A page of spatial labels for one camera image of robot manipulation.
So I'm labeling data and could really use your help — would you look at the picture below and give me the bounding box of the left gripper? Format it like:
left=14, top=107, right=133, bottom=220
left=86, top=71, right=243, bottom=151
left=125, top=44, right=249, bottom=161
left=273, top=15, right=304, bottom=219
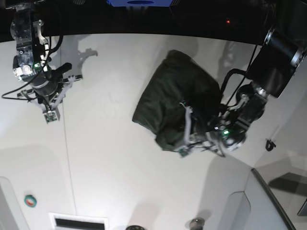
left=190, top=115, right=225, bottom=157

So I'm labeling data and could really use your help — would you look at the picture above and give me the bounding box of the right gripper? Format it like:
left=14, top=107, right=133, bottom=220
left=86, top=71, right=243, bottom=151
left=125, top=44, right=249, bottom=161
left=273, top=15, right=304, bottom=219
left=30, top=62, right=72, bottom=101

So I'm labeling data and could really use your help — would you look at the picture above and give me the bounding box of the dark green t-shirt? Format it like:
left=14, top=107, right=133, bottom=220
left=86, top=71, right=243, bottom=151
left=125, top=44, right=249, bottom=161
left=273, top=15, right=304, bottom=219
left=132, top=50, right=222, bottom=152

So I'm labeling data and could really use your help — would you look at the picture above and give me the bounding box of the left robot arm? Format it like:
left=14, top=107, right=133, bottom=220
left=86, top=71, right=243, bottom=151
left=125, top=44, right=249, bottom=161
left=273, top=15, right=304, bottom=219
left=184, top=27, right=307, bottom=157

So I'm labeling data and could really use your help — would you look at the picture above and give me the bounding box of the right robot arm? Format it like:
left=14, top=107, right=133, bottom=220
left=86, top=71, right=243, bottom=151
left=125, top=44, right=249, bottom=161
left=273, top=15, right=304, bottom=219
left=4, top=0, right=72, bottom=102

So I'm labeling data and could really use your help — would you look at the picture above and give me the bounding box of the small black clip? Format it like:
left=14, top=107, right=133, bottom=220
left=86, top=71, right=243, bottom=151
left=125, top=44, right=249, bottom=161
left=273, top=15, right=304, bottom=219
left=265, top=139, right=276, bottom=152

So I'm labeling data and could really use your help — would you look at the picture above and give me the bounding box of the round metal knob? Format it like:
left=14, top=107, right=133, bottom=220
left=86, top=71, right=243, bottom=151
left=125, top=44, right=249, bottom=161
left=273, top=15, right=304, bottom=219
left=189, top=218, right=205, bottom=230

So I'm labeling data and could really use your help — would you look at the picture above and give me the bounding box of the blue box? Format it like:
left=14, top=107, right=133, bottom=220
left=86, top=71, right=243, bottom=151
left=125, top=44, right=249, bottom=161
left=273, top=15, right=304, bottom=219
left=106, top=0, right=173, bottom=7

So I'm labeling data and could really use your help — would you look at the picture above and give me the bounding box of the black round dial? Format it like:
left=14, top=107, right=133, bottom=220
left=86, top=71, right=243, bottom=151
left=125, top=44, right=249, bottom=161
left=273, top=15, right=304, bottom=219
left=126, top=225, right=145, bottom=230

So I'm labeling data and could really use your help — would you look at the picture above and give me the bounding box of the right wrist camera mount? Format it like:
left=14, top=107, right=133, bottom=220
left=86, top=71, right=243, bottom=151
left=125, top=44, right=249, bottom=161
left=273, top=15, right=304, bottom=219
left=17, top=75, right=83, bottom=124

